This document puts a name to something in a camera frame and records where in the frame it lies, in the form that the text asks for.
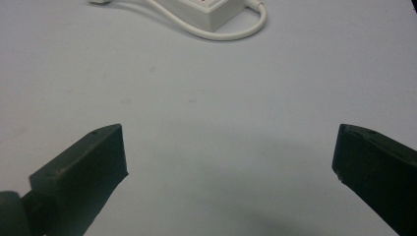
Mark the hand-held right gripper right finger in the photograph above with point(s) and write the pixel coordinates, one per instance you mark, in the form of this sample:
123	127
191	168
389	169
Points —
377	173

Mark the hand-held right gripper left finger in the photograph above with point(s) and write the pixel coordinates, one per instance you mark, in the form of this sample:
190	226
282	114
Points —
82	170

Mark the white power strip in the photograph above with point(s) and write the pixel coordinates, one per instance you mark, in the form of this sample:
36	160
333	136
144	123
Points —
205	11

